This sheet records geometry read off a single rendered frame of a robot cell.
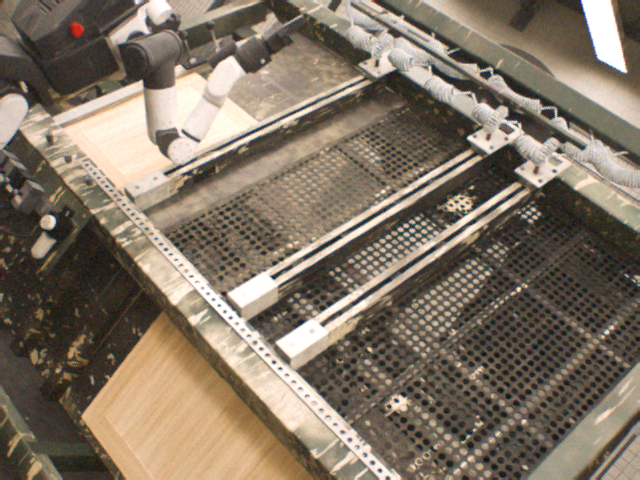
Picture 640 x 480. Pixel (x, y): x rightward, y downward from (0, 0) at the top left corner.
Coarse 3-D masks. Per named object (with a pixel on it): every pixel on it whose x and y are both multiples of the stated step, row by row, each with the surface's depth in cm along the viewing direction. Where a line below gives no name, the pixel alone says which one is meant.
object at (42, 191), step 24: (24, 144) 237; (0, 168) 221; (24, 168) 225; (48, 168) 229; (0, 192) 236; (24, 192) 216; (48, 192) 226; (0, 216) 233; (24, 216) 228; (48, 216) 211; (72, 216) 215; (24, 240) 225; (48, 240) 214; (72, 240) 217; (48, 264) 218
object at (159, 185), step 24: (384, 48) 260; (384, 72) 266; (336, 96) 259; (360, 96) 267; (264, 120) 247; (288, 120) 248; (312, 120) 256; (216, 144) 237; (240, 144) 238; (264, 144) 246; (168, 168) 227; (192, 168) 228; (216, 168) 236; (144, 192) 219; (168, 192) 227
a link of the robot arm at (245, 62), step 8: (232, 40) 206; (224, 48) 205; (232, 48) 205; (240, 48) 204; (216, 56) 206; (224, 56) 206; (232, 56) 206; (240, 56) 203; (248, 56) 202; (216, 64) 206; (240, 64) 204; (248, 64) 203; (256, 64) 204; (240, 72) 204; (248, 72) 207; (240, 80) 210
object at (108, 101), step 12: (252, 36) 289; (180, 72) 269; (192, 72) 272; (204, 72) 276; (132, 84) 262; (108, 96) 256; (120, 96) 257; (132, 96) 259; (84, 108) 251; (96, 108) 251; (108, 108) 255; (60, 120) 245; (72, 120) 247
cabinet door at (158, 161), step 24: (192, 96) 263; (96, 120) 250; (120, 120) 251; (144, 120) 252; (216, 120) 254; (240, 120) 255; (96, 144) 241; (120, 144) 242; (144, 144) 243; (120, 168) 234; (144, 168) 235
